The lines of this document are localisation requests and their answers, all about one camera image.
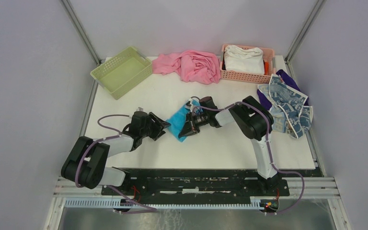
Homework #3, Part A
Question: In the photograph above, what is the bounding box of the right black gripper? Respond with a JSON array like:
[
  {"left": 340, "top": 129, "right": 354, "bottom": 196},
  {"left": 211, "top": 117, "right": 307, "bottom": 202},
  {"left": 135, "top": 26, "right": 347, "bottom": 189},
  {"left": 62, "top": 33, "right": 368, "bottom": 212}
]
[{"left": 179, "top": 112, "right": 209, "bottom": 138}]

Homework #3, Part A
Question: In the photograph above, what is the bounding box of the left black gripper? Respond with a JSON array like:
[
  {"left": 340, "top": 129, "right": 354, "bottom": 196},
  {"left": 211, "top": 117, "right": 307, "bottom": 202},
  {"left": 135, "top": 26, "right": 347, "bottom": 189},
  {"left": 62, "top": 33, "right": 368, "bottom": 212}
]
[{"left": 140, "top": 112, "right": 170, "bottom": 140}]

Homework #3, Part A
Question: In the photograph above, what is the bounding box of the blue towel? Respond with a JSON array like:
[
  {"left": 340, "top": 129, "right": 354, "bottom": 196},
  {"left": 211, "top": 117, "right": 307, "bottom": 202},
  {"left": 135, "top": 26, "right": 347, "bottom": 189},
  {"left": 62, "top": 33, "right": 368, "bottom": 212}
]
[{"left": 166, "top": 96, "right": 200, "bottom": 142}]

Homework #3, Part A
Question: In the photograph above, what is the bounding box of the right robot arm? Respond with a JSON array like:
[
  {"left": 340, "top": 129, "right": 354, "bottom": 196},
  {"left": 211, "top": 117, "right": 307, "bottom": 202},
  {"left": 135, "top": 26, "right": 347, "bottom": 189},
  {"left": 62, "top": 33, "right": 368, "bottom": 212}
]
[{"left": 178, "top": 96, "right": 281, "bottom": 196}]

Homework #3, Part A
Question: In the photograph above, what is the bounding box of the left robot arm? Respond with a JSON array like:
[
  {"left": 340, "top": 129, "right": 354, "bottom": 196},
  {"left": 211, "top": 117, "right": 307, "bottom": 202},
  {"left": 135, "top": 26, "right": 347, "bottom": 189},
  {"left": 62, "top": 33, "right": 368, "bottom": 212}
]
[{"left": 60, "top": 111, "right": 171, "bottom": 195}]

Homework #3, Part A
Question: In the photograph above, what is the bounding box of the pink towel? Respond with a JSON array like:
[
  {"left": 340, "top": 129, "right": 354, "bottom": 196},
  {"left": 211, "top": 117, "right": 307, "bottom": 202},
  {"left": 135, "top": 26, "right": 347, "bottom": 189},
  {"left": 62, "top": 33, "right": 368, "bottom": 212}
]
[{"left": 152, "top": 50, "right": 221, "bottom": 84}]

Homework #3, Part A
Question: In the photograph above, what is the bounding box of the green plastic basket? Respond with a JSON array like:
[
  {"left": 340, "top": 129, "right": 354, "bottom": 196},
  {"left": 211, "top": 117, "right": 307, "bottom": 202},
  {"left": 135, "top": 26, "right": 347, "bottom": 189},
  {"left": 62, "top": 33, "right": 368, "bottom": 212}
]
[{"left": 91, "top": 46, "right": 152, "bottom": 100}]

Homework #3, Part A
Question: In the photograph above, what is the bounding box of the pink plastic basket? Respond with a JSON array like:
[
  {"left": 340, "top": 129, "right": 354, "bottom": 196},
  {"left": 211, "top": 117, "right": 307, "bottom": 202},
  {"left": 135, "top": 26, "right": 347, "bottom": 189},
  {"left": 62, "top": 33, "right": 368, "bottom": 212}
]
[{"left": 220, "top": 44, "right": 276, "bottom": 84}]

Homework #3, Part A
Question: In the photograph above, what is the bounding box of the white folded towel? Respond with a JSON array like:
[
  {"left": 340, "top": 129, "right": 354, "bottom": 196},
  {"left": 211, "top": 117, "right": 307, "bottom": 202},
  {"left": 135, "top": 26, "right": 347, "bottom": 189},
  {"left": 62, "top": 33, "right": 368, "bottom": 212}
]
[{"left": 224, "top": 45, "right": 265, "bottom": 75}]

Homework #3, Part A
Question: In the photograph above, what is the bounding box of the orange item in basket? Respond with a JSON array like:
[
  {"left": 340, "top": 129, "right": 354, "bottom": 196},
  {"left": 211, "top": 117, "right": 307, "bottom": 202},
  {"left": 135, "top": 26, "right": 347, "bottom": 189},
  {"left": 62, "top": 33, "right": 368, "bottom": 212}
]
[{"left": 264, "top": 61, "right": 269, "bottom": 75}]

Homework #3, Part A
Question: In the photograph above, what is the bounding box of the blue white patterned cloth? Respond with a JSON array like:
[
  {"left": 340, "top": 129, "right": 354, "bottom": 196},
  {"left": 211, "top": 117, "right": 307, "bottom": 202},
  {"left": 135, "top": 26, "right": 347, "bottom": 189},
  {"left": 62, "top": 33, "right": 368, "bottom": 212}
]
[{"left": 257, "top": 74, "right": 313, "bottom": 139}]

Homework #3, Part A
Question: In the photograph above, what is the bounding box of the purple cloth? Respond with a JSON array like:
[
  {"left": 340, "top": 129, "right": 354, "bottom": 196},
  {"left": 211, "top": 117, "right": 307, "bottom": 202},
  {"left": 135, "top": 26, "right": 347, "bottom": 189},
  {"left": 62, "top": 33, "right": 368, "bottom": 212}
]
[{"left": 257, "top": 69, "right": 301, "bottom": 110}]

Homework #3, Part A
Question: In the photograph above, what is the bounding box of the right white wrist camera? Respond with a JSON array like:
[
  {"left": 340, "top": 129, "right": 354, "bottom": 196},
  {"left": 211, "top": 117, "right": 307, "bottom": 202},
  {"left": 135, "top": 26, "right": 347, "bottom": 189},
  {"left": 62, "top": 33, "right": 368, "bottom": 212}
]
[{"left": 184, "top": 98, "right": 196, "bottom": 111}]

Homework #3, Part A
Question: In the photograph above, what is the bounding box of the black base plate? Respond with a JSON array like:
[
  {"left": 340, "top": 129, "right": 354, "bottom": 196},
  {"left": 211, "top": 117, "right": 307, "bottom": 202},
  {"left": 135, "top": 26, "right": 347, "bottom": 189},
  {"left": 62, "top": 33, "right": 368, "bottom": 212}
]
[{"left": 71, "top": 168, "right": 324, "bottom": 206}]

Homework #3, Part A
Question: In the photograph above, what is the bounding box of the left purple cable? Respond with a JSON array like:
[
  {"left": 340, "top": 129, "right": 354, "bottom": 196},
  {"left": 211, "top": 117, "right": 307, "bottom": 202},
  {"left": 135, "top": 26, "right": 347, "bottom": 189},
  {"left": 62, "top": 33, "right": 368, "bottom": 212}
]
[{"left": 75, "top": 114, "right": 158, "bottom": 215}]

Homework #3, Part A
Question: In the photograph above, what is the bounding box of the purple cable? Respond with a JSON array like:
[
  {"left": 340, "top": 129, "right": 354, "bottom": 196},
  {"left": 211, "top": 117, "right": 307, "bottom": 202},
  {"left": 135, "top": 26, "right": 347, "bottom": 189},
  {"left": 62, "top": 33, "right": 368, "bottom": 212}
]
[
  {"left": 190, "top": 96, "right": 305, "bottom": 217},
  {"left": 75, "top": 114, "right": 158, "bottom": 215}
]

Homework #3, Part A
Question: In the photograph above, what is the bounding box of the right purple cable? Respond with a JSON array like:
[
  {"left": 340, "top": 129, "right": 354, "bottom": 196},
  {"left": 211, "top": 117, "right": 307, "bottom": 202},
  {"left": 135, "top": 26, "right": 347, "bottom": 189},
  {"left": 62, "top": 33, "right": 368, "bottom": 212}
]
[{"left": 190, "top": 96, "right": 305, "bottom": 217}]

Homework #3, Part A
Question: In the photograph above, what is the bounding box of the white cable duct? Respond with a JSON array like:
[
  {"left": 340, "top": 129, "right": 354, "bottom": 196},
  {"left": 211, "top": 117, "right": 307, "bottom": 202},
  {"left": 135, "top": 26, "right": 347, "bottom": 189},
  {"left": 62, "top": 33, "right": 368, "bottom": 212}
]
[{"left": 64, "top": 198, "right": 264, "bottom": 210}]

